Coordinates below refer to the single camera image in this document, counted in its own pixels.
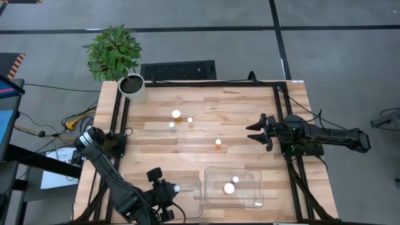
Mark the clear plastic bin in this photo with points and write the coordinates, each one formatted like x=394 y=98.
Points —
x=247 y=193
x=192 y=203

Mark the small dark purple pill bottle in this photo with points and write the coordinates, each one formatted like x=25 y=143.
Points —
x=176 y=188

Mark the grey chair base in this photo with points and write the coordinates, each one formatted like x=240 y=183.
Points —
x=387 y=118

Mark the white paper sheet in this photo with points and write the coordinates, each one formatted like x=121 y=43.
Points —
x=54 y=181

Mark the white plant pot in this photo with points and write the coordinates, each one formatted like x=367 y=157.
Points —
x=137 y=93

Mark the black desk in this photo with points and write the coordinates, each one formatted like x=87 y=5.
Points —
x=37 y=161

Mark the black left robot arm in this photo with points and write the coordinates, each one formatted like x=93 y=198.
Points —
x=109 y=172

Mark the hazard striped floor mat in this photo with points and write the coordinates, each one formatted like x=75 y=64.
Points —
x=7 y=64

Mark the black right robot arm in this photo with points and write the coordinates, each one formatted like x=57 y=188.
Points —
x=331 y=137

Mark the small orange pill bottle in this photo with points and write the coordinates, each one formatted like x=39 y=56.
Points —
x=218 y=142

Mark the green leafy plant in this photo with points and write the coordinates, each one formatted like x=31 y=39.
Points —
x=112 y=53

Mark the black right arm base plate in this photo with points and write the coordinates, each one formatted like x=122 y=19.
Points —
x=312 y=151

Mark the small green pill bottle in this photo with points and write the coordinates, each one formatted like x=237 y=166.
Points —
x=172 y=125

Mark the small white bottle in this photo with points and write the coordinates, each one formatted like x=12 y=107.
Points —
x=235 y=179

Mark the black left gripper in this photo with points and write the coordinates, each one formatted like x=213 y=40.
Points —
x=161 y=193

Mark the monitor with blue screen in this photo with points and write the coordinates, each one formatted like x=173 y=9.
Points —
x=9 y=90

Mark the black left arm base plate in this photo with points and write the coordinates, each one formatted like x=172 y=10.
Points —
x=115 y=147

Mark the small pale amber pill bottle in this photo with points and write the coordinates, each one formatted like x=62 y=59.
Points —
x=190 y=120

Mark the blue panel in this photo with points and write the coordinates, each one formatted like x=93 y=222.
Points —
x=4 y=125

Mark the large orange pill bottle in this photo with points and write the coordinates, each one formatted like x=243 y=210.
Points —
x=176 y=114
x=229 y=188

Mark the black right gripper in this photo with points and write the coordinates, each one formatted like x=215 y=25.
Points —
x=274 y=129

